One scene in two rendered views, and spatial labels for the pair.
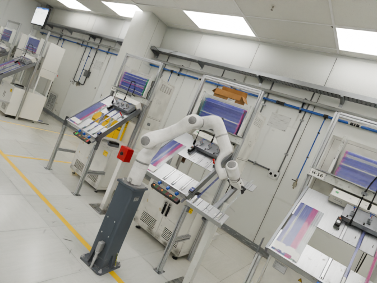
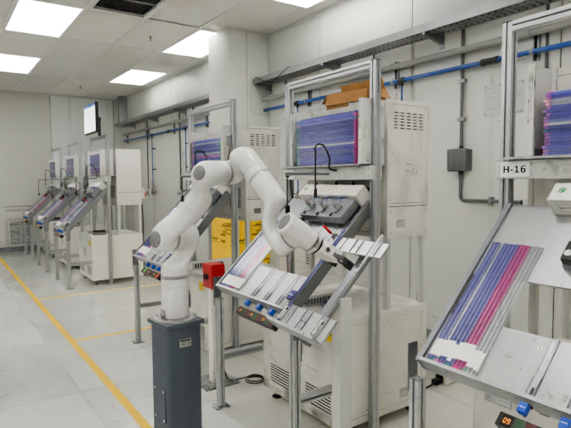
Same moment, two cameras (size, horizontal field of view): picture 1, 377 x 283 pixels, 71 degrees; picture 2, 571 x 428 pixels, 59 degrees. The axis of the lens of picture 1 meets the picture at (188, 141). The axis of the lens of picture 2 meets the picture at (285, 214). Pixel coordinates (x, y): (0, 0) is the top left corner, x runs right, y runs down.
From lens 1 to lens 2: 1.00 m
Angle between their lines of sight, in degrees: 21
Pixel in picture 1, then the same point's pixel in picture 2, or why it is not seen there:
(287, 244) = (460, 340)
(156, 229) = not seen: hidden behind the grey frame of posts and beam
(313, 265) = (515, 368)
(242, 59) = (394, 19)
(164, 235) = not seen: hidden behind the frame
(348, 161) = (556, 113)
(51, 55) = (123, 168)
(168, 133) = (183, 213)
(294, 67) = not seen: outside the picture
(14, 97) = (97, 252)
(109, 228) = (161, 406)
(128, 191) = (164, 333)
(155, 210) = (285, 356)
